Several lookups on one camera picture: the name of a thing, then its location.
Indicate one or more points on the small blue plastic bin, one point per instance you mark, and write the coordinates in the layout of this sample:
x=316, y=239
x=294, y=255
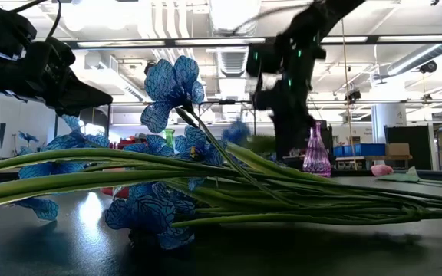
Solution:
x=348, y=150
x=338, y=151

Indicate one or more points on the black cabinet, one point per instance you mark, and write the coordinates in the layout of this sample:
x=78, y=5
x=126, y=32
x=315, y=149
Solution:
x=416, y=145

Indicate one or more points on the green glass vase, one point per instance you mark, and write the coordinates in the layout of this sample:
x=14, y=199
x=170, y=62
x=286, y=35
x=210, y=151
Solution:
x=169, y=137

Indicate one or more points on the purple glass vase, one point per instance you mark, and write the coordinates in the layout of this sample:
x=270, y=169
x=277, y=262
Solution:
x=316, y=157

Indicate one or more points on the black hanging ceiling device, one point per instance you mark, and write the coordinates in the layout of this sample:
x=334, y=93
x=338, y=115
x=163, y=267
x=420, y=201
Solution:
x=149, y=67
x=429, y=66

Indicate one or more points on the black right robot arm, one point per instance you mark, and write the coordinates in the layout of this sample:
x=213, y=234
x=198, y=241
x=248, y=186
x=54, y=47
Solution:
x=309, y=23

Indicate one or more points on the silver round ventilation duct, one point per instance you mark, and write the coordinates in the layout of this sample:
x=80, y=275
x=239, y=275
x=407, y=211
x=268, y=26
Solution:
x=234, y=15

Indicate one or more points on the red tool cabinet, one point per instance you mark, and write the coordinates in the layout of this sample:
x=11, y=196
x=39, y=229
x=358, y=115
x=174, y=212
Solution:
x=127, y=142

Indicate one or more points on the wooden workbench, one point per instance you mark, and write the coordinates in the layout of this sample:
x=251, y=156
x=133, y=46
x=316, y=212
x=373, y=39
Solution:
x=359, y=158

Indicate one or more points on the slanted silver ventilation duct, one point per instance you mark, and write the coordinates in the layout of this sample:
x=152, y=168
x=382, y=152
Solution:
x=416, y=57

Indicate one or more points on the black frame stand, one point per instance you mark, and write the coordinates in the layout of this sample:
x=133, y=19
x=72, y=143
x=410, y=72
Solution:
x=94, y=119

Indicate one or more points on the black table mat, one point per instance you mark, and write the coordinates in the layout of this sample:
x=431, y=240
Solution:
x=52, y=249

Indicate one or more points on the large blue plastic bin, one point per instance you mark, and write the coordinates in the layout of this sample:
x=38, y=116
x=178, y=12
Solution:
x=368, y=149

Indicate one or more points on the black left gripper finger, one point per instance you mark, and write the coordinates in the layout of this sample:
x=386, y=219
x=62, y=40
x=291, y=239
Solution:
x=79, y=94
x=83, y=110

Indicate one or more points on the white round column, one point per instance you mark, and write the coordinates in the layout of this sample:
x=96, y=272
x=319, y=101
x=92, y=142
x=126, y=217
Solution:
x=388, y=122

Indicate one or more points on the brown cardboard box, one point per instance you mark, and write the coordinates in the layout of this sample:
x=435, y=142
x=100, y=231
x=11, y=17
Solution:
x=397, y=149

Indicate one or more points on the black boxy ceiling device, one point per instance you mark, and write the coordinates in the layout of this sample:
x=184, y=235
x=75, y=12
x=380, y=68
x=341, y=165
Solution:
x=353, y=95

